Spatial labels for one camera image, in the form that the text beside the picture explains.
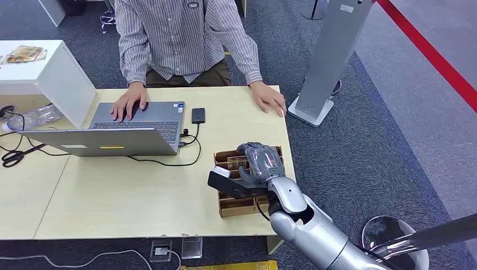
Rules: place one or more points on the black round stand base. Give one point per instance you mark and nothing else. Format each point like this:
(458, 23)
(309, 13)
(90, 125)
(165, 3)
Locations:
(315, 13)

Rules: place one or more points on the person's left forearm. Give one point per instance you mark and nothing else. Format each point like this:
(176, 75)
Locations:
(244, 61)

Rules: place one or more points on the black external drive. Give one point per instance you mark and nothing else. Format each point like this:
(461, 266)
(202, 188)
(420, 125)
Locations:
(198, 115)

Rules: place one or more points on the chrome round stanchion base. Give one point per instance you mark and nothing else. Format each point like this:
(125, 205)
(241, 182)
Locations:
(387, 233)

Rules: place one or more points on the floor power socket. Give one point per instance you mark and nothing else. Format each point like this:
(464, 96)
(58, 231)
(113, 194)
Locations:
(161, 250)

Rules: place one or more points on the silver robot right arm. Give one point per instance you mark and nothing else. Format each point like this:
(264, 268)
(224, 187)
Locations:
(316, 231)

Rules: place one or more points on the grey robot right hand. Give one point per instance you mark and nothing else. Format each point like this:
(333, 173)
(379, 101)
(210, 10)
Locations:
(262, 162)

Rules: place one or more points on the black wrist camera, pale box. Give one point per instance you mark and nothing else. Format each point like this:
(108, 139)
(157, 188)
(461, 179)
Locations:
(229, 184)

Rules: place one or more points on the wooden table leg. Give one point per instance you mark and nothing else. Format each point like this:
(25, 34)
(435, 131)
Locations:
(274, 244)

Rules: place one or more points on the brown card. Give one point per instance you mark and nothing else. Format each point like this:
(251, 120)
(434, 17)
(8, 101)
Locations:
(235, 162)

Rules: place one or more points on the yellow floor strip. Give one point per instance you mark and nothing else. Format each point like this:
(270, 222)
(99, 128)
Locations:
(238, 265)

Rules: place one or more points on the white box cabinet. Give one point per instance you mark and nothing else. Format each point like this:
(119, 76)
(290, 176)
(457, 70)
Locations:
(56, 80)

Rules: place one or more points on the chrome stanchion pole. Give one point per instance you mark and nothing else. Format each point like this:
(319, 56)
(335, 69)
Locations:
(436, 234)

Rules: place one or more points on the white furniture panel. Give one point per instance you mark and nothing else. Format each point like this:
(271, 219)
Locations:
(52, 11)

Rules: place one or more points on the black round desk object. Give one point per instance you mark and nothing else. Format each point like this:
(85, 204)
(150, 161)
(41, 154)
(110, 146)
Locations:
(5, 112)

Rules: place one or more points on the person's right forearm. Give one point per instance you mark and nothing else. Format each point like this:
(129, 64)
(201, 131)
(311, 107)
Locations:
(134, 61)

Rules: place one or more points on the person's right hand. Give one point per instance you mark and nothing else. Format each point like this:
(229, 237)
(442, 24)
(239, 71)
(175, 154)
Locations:
(128, 100)

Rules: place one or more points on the person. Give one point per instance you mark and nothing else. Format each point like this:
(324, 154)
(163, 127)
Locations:
(179, 37)

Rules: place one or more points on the grey pillar stand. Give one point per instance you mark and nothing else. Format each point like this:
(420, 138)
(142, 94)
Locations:
(328, 56)

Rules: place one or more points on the wooden card holder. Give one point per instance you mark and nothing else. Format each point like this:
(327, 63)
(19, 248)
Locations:
(238, 206)

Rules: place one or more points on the clear snack package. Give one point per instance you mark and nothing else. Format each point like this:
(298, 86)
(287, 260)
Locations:
(24, 54)

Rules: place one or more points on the person's left hand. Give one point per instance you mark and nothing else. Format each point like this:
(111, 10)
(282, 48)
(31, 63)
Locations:
(269, 98)

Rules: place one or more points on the grey laptop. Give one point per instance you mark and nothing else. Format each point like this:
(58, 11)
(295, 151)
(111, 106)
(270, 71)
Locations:
(123, 141)

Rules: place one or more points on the red floor tape strip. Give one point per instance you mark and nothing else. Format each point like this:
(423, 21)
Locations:
(432, 56)

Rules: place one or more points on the chrome chair base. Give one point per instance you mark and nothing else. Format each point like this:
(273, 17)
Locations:
(108, 18)

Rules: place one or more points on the clear plastic bottle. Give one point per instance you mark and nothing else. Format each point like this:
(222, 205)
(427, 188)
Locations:
(35, 117)

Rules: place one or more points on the black scissors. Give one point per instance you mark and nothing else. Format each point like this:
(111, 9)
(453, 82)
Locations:
(15, 157)

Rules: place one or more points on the metal floor socket lid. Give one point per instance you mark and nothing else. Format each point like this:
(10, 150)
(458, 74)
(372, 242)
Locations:
(192, 248)

